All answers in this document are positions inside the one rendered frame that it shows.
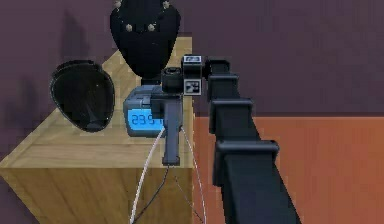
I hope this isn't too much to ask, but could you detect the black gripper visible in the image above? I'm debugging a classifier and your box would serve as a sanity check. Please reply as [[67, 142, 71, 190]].
[[128, 66, 208, 224]]

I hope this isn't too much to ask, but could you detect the light wooden cabinet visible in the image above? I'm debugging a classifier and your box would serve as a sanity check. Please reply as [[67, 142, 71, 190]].
[[0, 35, 196, 224]]

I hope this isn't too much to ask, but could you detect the pale bead necklace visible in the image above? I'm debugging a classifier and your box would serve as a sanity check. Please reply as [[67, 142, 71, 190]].
[[113, 0, 171, 34]]

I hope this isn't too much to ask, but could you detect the black necklace display bust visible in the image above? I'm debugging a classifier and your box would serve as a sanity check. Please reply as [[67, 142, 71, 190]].
[[109, 0, 182, 86]]

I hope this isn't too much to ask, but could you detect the black oval dish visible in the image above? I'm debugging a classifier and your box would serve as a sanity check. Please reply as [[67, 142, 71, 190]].
[[49, 59, 116, 134]]

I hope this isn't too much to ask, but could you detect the grey alarm clock blue display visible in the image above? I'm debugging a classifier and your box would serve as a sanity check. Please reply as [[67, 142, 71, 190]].
[[122, 84, 166, 139]]

